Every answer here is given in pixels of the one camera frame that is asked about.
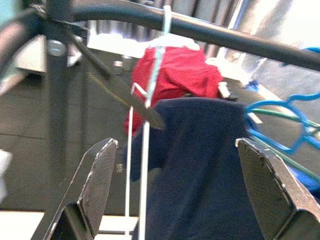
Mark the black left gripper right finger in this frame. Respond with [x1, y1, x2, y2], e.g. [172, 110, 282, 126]
[234, 137, 320, 240]

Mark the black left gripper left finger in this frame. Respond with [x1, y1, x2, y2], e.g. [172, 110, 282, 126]
[32, 137, 119, 240]

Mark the blue plastic hanger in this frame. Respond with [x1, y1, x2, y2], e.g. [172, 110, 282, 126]
[246, 93, 320, 155]

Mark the dark navy garment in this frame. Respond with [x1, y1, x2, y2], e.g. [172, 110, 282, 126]
[121, 97, 270, 240]

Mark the green plastic hanger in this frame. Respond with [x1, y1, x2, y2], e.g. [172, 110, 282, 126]
[248, 107, 320, 182]

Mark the grey power box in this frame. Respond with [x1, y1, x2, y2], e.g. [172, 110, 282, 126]
[111, 59, 125, 75]
[121, 54, 133, 72]

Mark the red cloth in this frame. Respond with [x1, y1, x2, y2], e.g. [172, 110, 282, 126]
[124, 45, 225, 137]

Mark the white crumpled cloth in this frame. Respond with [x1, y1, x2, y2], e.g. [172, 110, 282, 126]
[146, 33, 202, 52]

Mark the black metal clothes rack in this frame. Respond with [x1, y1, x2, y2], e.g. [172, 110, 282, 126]
[0, 0, 320, 240]

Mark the white wire hanger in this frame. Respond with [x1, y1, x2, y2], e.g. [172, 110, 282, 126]
[124, 4, 174, 240]

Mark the yellow floor cable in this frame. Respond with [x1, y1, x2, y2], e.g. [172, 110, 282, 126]
[86, 71, 131, 107]

